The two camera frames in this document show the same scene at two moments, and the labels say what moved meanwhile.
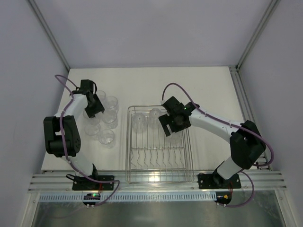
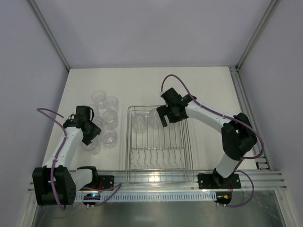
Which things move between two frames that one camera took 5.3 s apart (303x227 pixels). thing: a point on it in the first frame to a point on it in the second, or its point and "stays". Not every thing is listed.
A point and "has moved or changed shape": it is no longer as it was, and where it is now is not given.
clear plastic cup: x=102 y=96 stays
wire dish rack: x=152 y=157 stays
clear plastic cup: x=111 y=118 stays
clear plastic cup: x=92 y=128 has moved or changed shape
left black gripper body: x=95 y=110 to x=91 y=133
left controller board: x=91 y=196 stays
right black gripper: x=169 y=122 to x=166 y=114
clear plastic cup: x=138 y=120 stays
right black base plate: x=215 y=181 stays
